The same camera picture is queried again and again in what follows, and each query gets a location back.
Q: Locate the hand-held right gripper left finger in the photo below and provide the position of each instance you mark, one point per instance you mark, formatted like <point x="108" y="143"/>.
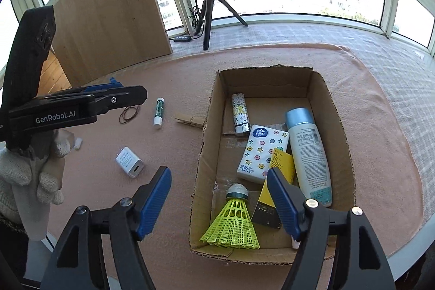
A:
<point x="153" y="205"/>

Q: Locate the star print tissue pack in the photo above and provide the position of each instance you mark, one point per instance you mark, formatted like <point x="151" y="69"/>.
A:
<point x="261" y="150"/>

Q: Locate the pine wood panel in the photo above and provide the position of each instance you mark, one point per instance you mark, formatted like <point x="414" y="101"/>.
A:
<point x="56" y="72"/>

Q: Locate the wooden clothespin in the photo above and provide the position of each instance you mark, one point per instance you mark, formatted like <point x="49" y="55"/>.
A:
<point x="190" y="122"/>

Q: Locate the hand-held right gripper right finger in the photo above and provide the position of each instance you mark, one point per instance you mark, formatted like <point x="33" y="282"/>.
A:
<point x="283" y="205"/>

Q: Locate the light wooden board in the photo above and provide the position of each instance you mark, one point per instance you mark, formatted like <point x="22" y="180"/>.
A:
<point x="112" y="11"/>

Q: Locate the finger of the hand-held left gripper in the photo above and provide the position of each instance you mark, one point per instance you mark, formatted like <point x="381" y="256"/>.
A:
<point x="98" y="89"/>
<point x="119" y="99"/>

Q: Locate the white wall charger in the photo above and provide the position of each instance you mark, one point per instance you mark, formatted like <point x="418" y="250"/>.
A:
<point x="129" y="162"/>

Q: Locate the patterned lighter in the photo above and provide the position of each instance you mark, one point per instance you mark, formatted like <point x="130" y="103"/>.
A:
<point x="239" y="113"/>

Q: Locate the yellow plastic shuttlecock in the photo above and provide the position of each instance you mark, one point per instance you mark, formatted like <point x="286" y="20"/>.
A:
<point x="234" y="222"/>

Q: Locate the person's left hand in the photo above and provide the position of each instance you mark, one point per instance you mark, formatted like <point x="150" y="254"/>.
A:
<point x="13" y="174"/>

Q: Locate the green patterned glue stick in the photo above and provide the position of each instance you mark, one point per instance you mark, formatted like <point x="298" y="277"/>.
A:
<point x="159" y="111"/>

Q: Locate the white bottle with blue cap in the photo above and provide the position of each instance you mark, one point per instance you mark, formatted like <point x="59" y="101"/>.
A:
<point x="309" y="157"/>

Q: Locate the cardboard box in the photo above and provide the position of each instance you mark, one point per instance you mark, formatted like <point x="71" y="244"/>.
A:
<point x="210" y="140"/>

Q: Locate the yellow and black card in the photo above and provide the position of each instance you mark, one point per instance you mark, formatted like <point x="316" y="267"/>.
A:
<point x="283" y="161"/>

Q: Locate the black inline remote control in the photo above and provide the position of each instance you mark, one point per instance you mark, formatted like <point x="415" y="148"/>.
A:
<point x="181" y="38"/>

